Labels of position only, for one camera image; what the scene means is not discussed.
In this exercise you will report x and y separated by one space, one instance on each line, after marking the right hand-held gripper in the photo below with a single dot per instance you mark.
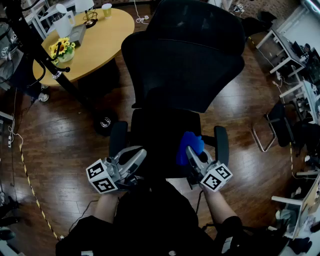
215 177

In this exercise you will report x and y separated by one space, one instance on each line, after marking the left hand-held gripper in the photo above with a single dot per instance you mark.
105 175

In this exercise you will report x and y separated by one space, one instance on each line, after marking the blue cloth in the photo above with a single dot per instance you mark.
187 142

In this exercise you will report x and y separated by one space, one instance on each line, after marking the black office chair seat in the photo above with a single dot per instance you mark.
160 140

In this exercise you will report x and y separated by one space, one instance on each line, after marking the person's right forearm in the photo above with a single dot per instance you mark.
217 205

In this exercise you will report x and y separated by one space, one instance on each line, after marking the person's left forearm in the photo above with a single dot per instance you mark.
106 207

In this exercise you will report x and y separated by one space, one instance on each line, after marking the black cloth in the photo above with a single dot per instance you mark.
300 246

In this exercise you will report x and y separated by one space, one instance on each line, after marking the black chair armrest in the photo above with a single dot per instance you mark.
222 145
118 140

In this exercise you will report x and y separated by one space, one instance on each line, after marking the person's black clothing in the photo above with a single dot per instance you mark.
155 220

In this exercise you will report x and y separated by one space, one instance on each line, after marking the yellow black striped floor tape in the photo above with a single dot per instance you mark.
32 190

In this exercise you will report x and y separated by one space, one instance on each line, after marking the small white floor object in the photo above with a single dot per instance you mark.
43 97

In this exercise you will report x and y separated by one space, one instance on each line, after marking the white power strip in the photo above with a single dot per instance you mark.
10 142

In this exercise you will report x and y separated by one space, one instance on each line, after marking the black coat stand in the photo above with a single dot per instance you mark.
62 77

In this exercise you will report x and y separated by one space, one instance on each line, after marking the white table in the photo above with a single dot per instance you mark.
315 240

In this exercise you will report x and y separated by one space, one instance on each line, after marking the white desk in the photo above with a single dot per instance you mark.
285 47
308 92

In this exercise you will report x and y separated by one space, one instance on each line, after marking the round wooden table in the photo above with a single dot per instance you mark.
105 45

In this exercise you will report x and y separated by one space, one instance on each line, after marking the sunflower bouquet in white pot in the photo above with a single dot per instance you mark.
63 48

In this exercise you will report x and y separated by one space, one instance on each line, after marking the grey box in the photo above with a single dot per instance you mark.
78 33

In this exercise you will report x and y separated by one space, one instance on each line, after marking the white jug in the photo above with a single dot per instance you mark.
62 25

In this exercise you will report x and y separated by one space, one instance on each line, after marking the grey equipment on stand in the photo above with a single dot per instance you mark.
7 50

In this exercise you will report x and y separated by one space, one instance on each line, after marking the yellow paper cup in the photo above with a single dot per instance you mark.
107 11

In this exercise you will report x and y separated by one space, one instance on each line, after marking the table lamp with white shade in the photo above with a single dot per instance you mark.
85 5

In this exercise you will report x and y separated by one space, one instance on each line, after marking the white chair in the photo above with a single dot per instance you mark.
37 17

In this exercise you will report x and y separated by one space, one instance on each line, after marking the white shelf frame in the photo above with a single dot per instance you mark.
285 199

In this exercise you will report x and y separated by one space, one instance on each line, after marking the black chair with chrome frame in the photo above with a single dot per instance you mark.
282 125

